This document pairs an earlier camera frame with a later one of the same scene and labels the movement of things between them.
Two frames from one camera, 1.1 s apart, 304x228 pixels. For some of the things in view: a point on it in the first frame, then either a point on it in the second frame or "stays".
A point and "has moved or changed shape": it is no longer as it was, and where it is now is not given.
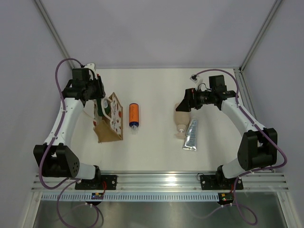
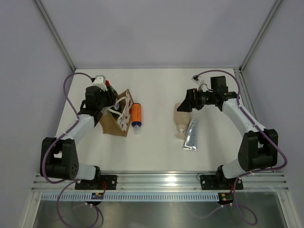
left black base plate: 101,182 stays
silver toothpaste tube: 190,141 stays
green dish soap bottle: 107,107 has moved or changed shape
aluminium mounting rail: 66,182 stays
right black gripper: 190,99 stays
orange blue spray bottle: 134,115 has moved or changed shape
